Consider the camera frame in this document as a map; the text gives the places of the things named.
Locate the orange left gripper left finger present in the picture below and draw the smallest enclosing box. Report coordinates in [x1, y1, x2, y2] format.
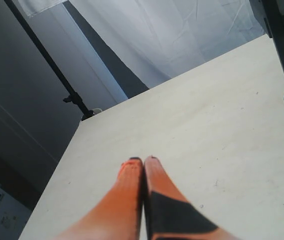
[55, 157, 144, 240]

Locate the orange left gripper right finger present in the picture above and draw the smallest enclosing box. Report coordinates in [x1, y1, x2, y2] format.
[144, 156, 234, 240]

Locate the black light stand pole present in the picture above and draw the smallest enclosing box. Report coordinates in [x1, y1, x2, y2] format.
[4, 0, 95, 121]

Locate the white box with labels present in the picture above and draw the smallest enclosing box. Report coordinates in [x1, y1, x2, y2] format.
[0, 188, 32, 240]

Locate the white backdrop curtain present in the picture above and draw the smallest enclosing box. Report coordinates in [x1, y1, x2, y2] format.
[19, 0, 272, 103]

